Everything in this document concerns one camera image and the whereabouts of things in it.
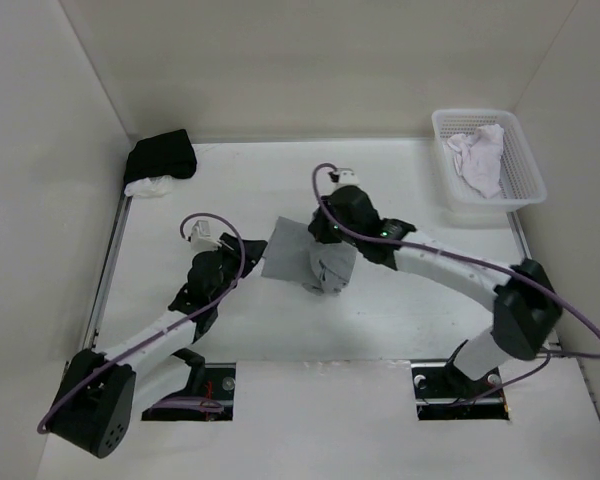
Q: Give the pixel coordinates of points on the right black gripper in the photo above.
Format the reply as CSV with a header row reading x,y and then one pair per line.
x,y
319,228

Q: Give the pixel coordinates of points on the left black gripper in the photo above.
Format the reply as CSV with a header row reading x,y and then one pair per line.
x,y
255,249

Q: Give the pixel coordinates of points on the grey tank top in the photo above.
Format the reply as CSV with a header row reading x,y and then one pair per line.
x,y
294,256

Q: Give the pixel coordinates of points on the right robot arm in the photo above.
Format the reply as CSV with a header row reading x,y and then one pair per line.
x,y
522,314

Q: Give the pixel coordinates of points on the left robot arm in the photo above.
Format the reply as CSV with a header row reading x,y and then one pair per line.
x,y
101,390

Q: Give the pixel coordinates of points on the folded white tank top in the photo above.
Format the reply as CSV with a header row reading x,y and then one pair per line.
x,y
150,187

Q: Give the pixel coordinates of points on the folded black tank top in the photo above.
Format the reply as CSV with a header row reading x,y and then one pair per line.
x,y
168,154

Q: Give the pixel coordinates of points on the white tank top in basket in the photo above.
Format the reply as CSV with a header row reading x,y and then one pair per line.
x,y
477,158

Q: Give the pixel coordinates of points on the white plastic basket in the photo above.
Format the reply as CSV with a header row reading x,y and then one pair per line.
x,y
520,182

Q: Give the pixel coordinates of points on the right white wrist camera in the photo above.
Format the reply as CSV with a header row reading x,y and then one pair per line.
x,y
344,177

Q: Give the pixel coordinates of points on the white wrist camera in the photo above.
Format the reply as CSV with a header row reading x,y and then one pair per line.
x,y
344,177
201,238

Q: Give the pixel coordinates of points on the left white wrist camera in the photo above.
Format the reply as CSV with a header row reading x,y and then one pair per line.
x,y
201,238

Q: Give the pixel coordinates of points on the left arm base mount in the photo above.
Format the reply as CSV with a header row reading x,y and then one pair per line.
x,y
208,396

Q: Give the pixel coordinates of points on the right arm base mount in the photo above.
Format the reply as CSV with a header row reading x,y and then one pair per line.
x,y
440,397

